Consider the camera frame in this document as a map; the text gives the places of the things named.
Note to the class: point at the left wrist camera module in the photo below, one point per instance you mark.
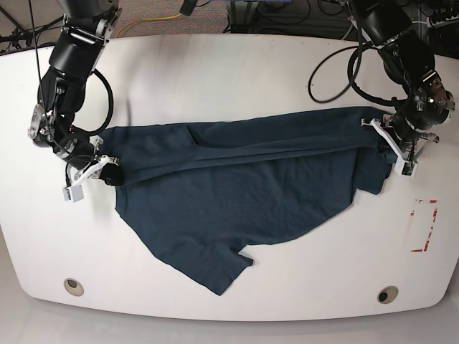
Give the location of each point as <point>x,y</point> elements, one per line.
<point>405,168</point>

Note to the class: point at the left table cable grommet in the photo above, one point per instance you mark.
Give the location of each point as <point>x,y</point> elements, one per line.
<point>73,287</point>

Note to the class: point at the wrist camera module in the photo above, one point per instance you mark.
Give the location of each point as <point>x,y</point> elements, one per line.
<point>73,193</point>
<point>405,168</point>

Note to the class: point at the table cable grommet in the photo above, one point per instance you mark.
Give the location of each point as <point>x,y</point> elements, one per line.
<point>387,295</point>
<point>73,287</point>

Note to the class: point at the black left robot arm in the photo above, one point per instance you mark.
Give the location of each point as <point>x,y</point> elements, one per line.
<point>408,62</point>

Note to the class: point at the red tape rectangle marking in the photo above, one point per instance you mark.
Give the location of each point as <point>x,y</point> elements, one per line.
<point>421,224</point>

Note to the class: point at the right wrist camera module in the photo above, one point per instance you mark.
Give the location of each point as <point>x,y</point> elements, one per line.
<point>73,193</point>

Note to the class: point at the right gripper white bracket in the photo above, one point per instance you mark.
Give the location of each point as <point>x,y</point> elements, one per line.
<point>86,160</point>

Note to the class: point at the right table cable grommet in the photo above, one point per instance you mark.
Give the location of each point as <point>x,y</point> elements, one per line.
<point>387,295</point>

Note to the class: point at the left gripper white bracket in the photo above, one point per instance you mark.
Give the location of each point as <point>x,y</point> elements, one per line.
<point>402,137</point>

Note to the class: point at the dark teal T-shirt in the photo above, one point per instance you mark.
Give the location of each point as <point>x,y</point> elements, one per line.
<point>196,194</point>

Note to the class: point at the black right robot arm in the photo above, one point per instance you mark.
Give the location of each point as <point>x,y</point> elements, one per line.
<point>87,28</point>

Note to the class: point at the white power strip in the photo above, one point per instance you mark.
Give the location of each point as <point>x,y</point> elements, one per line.
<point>444,16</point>

